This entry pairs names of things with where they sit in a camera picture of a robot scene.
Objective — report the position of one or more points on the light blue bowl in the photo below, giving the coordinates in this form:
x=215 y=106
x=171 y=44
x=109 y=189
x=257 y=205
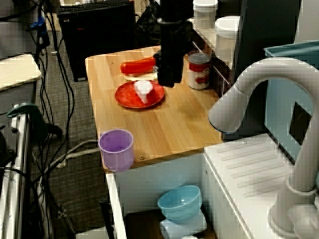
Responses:
x=179 y=204

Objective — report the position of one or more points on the tomato soup can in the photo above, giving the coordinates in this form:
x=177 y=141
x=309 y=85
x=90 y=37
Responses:
x=199 y=72

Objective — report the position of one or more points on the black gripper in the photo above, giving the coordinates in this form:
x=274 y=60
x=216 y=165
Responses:
x=174 y=39

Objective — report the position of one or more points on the black box device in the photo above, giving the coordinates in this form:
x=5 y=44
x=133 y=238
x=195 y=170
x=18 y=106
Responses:
x=6 y=149

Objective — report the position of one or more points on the light blue container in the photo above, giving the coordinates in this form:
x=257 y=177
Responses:
x=184 y=229

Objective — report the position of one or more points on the white toy kitchen cabinet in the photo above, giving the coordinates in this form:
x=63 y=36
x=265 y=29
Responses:
x=249 y=174

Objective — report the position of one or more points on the black mesh basket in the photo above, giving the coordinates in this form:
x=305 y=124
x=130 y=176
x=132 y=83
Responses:
x=147 y=27

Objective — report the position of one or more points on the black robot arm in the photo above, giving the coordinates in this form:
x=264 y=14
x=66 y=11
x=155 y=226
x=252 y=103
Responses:
x=174 y=10

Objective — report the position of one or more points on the purple plastic cup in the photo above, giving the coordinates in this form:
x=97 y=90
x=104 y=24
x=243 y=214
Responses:
x=117 y=154

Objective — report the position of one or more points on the wide dark grey upright panel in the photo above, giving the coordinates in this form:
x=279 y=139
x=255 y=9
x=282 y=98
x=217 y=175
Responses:
x=264 y=30

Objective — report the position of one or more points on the beige side table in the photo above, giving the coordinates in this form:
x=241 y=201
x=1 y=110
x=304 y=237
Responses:
x=17 y=72

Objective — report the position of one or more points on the grey toy faucet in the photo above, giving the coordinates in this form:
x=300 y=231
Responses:
x=274 y=69

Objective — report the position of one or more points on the aluminium extrusion frame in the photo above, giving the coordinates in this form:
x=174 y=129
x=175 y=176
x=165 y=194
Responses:
x=21 y=174

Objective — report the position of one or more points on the large white plastic jar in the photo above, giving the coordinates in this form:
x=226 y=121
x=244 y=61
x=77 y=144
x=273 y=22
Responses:
x=226 y=37

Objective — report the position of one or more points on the white lidded plastic jar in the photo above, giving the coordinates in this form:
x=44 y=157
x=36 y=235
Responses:
x=205 y=15

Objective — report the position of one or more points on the red white cheese wedge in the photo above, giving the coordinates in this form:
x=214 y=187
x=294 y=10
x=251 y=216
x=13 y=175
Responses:
x=143 y=89

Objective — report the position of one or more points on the red round plate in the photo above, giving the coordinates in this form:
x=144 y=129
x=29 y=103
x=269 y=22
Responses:
x=127 y=97

